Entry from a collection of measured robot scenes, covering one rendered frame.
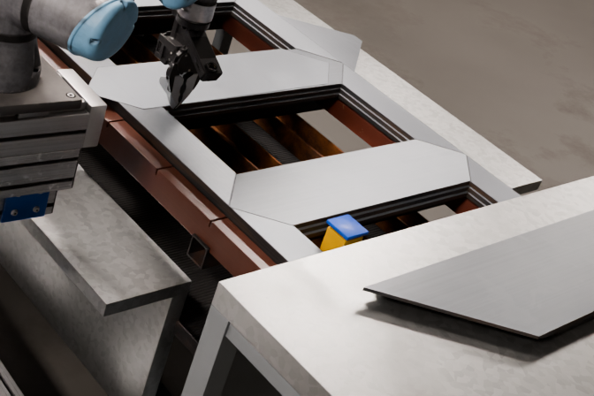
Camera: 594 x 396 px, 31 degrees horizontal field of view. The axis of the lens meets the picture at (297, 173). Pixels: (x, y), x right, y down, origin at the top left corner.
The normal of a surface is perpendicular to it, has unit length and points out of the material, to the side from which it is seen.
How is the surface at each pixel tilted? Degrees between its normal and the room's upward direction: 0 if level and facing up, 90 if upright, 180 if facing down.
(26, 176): 90
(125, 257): 0
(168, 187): 90
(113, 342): 90
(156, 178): 90
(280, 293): 0
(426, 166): 0
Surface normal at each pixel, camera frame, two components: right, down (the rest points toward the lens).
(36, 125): 0.59, 0.55
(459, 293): 0.29, -0.83
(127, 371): -0.72, 0.14
